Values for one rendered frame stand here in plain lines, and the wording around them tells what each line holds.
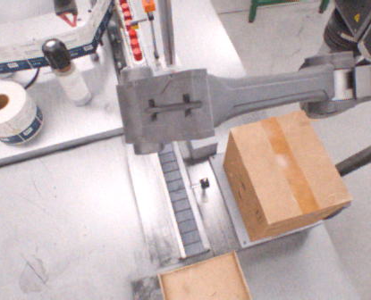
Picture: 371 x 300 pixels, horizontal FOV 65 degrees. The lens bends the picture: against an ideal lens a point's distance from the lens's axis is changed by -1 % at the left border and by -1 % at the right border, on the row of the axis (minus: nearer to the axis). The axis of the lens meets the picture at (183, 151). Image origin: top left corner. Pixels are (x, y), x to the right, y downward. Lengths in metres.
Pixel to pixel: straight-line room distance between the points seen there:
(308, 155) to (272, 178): 0.13
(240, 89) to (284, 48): 2.45
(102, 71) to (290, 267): 1.09
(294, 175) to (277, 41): 2.11
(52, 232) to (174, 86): 0.93
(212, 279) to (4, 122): 0.90
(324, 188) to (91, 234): 0.77
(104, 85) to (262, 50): 1.72
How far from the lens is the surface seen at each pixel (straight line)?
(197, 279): 1.05
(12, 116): 1.22
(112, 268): 1.09
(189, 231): 1.02
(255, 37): 2.85
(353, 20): 0.82
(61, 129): 1.29
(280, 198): 0.83
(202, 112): 0.32
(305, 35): 2.99
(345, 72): 0.61
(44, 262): 1.17
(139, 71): 0.37
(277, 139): 0.90
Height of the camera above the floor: 1.88
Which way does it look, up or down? 63 degrees down
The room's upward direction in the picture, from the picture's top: 4 degrees counter-clockwise
